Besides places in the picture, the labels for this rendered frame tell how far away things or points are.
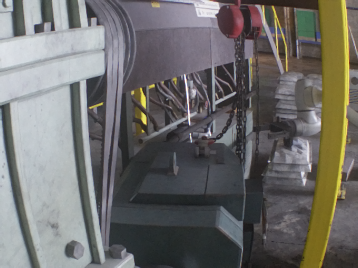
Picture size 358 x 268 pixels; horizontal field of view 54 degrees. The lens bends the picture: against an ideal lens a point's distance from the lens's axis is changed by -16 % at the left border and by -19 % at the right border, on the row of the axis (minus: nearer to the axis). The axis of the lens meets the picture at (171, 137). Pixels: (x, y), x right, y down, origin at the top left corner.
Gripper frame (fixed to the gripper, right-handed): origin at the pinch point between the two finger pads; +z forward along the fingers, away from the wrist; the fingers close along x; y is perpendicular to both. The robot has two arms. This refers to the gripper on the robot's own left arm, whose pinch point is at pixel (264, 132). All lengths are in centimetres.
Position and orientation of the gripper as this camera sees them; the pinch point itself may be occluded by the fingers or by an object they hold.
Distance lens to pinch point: 186.6
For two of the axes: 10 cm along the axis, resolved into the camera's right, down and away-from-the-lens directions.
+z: -9.3, 1.2, -3.5
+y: -0.3, -9.6, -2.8
